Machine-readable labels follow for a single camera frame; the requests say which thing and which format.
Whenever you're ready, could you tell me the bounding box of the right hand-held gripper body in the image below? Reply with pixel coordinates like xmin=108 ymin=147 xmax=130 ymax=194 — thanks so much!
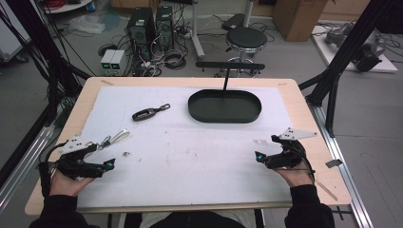
xmin=263 ymin=126 xmax=318 ymax=171

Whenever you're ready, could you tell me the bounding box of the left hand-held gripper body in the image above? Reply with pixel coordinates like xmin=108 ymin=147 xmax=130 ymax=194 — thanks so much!
xmin=56 ymin=135 xmax=108 ymax=181

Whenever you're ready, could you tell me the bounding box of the person's left hand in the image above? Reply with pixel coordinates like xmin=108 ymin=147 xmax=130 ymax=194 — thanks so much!
xmin=48 ymin=169 xmax=96 ymax=198

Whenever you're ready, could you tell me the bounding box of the person's right hand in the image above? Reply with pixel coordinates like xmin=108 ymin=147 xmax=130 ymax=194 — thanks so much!
xmin=275 ymin=164 xmax=316 ymax=188

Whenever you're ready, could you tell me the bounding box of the black tape piece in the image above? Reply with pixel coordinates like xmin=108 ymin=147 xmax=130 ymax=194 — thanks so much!
xmin=324 ymin=159 xmax=344 ymax=169

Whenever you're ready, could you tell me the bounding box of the black oval tray with hanger stand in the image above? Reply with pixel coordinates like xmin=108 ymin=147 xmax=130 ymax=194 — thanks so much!
xmin=187 ymin=60 xmax=266 ymax=124

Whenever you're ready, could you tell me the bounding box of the black car key fob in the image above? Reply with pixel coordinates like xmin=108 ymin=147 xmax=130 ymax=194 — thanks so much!
xmin=131 ymin=103 xmax=171 ymax=123

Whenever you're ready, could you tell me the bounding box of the white table mat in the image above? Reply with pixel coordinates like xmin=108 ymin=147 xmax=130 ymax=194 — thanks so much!
xmin=76 ymin=85 xmax=294 ymax=209

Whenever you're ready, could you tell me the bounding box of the person's lap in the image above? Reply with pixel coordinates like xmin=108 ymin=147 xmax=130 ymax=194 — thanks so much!
xmin=138 ymin=209 xmax=259 ymax=228

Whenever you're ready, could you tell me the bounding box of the white bench power supply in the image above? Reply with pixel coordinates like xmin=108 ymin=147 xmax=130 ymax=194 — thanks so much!
xmin=109 ymin=49 xmax=126 ymax=72
xmin=100 ymin=48 xmax=117 ymax=72

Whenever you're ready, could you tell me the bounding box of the black round stool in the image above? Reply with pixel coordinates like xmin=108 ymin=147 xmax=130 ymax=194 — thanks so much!
xmin=225 ymin=26 xmax=269 ymax=78

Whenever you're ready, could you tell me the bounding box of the white board with grey device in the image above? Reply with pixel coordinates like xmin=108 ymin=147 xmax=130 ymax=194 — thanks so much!
xmin=311 ymin=22 xmax=399 ymax=74

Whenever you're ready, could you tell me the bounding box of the large black computer tower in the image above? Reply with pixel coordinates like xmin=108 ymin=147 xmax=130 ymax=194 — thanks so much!
xmin=125 ymin=7 xmax=157 ymax=62

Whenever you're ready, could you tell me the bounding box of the brown cardboard box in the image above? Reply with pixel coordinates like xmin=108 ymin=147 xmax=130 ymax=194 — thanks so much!
xmin=272 ymin=0 xmax=330 ymax=43

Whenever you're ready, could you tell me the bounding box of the clear plastic bag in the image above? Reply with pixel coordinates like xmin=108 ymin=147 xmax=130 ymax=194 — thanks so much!
xmin=67 ymin=14 xmax=106 ymax=35

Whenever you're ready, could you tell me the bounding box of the slim black computer tower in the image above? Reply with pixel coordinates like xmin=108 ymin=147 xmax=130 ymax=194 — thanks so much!
xmin=155 ymin=5 xmax=175 ymax=52

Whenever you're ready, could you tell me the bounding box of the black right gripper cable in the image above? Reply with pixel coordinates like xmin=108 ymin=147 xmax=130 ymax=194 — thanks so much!
xmin=298 ymin=149 xmax=317 ymax=185

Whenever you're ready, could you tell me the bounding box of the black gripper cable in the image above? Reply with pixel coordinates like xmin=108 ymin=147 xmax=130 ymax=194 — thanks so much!
xmin=37 ymin=142 xmax=68 ymax=199
xmin=298 ymin=149 xmax=317 ymax=185

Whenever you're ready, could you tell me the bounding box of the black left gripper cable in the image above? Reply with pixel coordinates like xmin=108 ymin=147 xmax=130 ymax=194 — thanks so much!
xmin=37 ymin=142 xmax=68 ymax=199

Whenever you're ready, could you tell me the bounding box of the aluminium rail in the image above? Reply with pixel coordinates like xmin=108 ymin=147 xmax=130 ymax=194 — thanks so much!
xmin=308 ymin=103 xmax=374 ymax=228
xmin=0 ymin=124 xmax=56 ymax=213

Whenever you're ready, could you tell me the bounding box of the coiled black cable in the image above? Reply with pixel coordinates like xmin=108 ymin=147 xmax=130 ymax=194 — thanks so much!
xmin=163 ymin=51 xmax=188 ymax=71

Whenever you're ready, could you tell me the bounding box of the black metal frame post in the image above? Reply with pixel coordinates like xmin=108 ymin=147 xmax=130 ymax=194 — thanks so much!
xmin=297 ymin=0 xmax=403 ymax=139
xmin=0 ymin=0 xmax=93 ymax=127

